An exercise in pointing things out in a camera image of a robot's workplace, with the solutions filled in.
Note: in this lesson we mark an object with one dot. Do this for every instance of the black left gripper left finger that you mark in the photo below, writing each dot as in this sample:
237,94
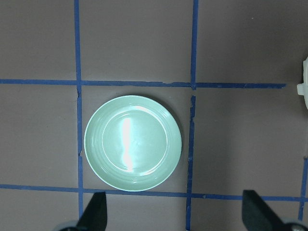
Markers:
94,218

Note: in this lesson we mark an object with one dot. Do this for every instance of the green plate on left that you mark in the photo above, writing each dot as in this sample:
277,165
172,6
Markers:
132,143

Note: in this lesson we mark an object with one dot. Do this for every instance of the white green rice cooker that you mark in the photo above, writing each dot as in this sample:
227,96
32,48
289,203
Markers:
302,88

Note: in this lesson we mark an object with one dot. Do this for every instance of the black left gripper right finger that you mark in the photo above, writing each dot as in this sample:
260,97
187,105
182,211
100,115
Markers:
258,216

